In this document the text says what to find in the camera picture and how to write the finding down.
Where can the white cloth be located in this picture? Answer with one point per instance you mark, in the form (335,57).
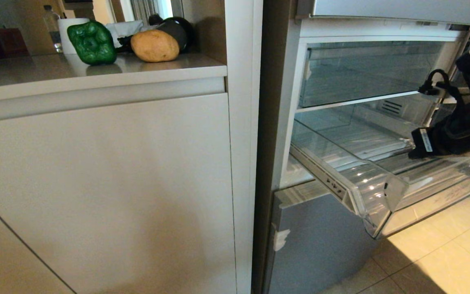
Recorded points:
(125,29)

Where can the clear plastic water bottle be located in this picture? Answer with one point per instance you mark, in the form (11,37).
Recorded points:
(54,28)

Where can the clear closed fridge drawer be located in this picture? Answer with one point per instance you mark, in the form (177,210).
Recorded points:
(365,69)

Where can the clear open fridge drawer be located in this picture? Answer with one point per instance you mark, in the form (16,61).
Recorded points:
(365,179)

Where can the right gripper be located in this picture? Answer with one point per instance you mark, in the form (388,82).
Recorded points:
(439,141)

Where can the grey fridge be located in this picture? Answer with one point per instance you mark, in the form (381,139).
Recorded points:
(278,102)

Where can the black round kettle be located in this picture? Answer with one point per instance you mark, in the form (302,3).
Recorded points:
(178,30)

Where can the large white cabinet door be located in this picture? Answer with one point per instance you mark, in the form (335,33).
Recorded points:
(108,192)

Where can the white mug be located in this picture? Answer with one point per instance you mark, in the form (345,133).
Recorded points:
(65,34)

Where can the green bell pepper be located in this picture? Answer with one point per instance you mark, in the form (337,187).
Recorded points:
(92,43)

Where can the brown potato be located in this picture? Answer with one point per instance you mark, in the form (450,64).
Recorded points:
(154,47)

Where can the grey fridge freezer door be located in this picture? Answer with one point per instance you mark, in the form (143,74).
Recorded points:
(320,249)

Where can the white kitchen counter cabinet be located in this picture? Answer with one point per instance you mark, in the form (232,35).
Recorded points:
(243,122)

